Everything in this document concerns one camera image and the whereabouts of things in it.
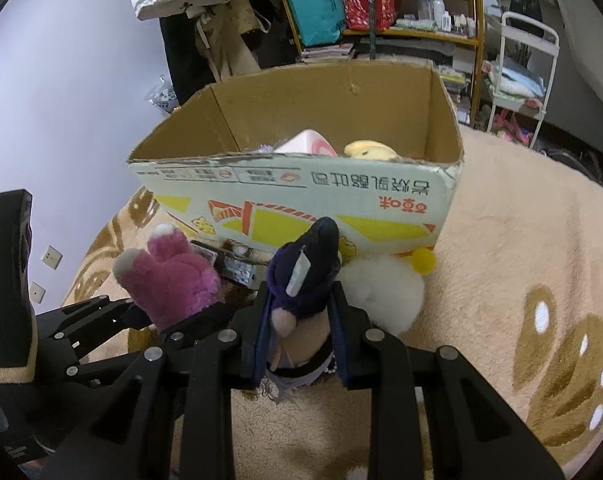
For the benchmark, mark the yellow wooden shelf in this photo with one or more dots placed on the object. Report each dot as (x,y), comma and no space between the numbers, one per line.
(416,35)

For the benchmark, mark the person's left forearm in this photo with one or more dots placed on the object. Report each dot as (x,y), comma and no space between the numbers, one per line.
(6,285)

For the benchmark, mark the light blue cloth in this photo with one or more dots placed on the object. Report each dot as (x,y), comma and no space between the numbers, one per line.
(516,81)

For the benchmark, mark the black hanging bag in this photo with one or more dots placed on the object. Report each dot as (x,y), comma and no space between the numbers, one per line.
(271,45)

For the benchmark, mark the row of cosmetic bottles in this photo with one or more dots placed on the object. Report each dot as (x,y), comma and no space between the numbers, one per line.
(441,15)

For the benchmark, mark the yellow dog plush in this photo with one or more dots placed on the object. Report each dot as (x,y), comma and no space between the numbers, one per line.
(366,150)

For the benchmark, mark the pink plush toy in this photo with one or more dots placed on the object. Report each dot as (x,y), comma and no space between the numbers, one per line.
(176,280)

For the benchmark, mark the black coat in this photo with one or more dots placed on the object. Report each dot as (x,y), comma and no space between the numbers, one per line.
(181,60)

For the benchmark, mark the stack of books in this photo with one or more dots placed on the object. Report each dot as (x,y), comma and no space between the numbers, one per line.
(329,52)

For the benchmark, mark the teal shopping bag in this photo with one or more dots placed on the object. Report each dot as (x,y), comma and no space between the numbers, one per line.
(314,10)

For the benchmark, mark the small black box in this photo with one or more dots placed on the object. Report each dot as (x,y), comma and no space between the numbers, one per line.
(234,267)

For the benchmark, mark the pink swirl roll plush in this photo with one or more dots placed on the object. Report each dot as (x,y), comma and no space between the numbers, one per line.
(309,142)

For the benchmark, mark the white trolley cart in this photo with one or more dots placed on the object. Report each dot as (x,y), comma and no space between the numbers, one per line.
(551,40)

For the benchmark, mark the purple plush doll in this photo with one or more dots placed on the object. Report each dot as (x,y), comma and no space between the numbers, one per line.
(306,280)

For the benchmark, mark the beige patterned blanket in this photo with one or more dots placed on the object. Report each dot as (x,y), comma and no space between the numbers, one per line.
(481,260)

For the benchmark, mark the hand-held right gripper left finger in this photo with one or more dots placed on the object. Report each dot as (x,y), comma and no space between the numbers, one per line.
(261,340)

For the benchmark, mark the green pole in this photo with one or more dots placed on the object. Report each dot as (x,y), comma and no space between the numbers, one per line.
(371,40)

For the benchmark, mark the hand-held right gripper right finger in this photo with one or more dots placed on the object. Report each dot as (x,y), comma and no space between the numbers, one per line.
(345,335)

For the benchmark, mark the white fluffy plush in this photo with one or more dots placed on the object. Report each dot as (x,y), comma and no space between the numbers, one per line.
(386,290)

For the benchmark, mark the white wall socket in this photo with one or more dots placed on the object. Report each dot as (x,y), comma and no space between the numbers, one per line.
(51,257)
(36,292)

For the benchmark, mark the white upright mattress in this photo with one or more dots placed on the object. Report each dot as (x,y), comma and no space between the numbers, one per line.
(591,60)

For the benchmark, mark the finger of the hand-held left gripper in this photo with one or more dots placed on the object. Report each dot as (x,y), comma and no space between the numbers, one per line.
(201,320)
(88,312)

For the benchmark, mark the pile of papers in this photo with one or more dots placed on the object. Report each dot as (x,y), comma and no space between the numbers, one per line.
(431,52)

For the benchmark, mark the printed cardboard box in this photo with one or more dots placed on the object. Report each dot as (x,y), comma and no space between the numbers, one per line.
(331,195)

